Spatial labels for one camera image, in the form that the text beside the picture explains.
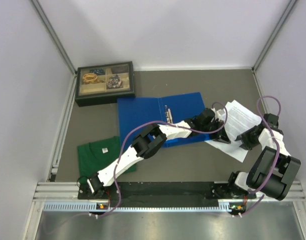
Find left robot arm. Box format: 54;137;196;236
87;107;228;199

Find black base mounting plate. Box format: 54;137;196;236
77;181;244;208

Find blue file folder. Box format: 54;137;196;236
117;92;205;143

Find black compartment display box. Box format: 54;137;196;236
74;61;136;107

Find printed white paper sheets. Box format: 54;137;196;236
206;100;262;163

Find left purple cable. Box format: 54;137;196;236
89;101;229;218

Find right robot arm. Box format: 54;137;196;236
226;113;301;201

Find green folded t-shirt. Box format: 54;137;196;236
76;136;138;180

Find aluminium frame rail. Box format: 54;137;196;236
33;180;306;202

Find gold bracelet in box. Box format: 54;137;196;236
82;72;106;85

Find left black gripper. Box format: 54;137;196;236
200;119;230;144

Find grey slotted cable duct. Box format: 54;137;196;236
43;202;245;213

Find colourful jewellery in box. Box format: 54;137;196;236
106;74;123;90

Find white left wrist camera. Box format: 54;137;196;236
211;108;227;122

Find metal folder clip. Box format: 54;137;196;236
164;105;173;124

